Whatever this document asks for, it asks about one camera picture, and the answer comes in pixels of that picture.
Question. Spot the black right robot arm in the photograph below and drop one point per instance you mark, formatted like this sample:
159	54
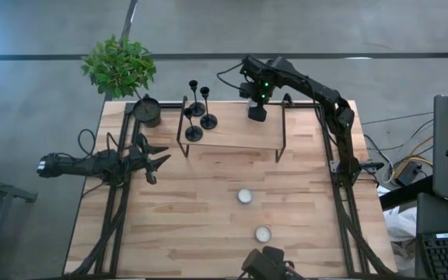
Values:
317	91

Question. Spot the black keyboard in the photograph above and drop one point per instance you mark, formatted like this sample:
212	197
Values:
447	258

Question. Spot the white plastic bag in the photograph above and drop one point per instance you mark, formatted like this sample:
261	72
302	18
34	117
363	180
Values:
401	227

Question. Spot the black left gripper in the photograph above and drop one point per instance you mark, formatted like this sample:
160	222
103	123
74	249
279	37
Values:
140	159

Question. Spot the green potted plant dark pot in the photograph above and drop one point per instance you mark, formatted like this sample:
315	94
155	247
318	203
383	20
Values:
119	68

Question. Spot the tall black candlestick holder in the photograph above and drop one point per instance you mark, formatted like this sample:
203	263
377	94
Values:
208	122

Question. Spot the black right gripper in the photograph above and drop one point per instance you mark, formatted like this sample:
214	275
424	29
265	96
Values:
257	90

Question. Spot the dark grey desk panel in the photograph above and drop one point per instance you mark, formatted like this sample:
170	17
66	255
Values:
442	214

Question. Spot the black power adapter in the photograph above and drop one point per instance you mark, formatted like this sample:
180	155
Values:
408	173

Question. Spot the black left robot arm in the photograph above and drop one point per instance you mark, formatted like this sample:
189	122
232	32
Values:
76	165

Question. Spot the grey metal mounting plate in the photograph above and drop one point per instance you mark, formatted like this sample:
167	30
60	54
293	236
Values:
333	166

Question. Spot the medium black candlestick holder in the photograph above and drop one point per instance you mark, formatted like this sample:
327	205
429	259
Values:
197	110

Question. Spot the black metal stand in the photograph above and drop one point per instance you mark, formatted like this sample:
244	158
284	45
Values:
14	191

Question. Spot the black desk beam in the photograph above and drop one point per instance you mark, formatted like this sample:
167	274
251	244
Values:
403	196

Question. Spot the black aluminium table frame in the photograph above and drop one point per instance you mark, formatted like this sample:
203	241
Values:
120	218

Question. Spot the short black candlestick holder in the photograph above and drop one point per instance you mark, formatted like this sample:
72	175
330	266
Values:
193	134

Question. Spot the wooden shelf riser black legs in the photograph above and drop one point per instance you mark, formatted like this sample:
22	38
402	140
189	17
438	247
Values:
243	132

